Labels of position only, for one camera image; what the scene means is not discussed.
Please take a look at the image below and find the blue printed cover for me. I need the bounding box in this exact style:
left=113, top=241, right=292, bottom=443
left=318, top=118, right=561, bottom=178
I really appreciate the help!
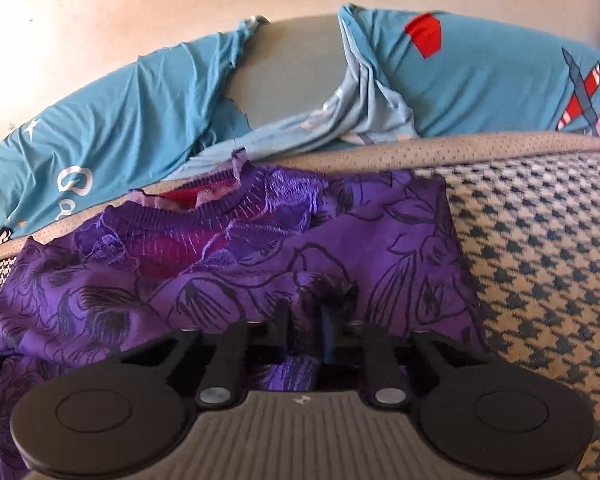
left=0, top=4, right=600, bottom=256

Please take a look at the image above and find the grey backrest cushion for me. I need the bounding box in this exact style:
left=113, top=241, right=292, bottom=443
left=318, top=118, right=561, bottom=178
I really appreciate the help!
left=230, top=16, right=353, bottom=138

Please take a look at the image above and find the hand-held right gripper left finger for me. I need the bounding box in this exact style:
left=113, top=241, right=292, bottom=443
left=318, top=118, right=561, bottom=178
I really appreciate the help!
left=120, top=305, right=293, bottom=407

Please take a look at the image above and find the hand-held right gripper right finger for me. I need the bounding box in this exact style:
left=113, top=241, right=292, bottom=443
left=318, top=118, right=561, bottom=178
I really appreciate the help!
left=320, top=305, right=483, bottom=407

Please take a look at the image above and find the purple floral sweater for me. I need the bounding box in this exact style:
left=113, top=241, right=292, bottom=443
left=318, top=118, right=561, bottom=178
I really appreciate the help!
left=0, top=160, right=488, bottom=480

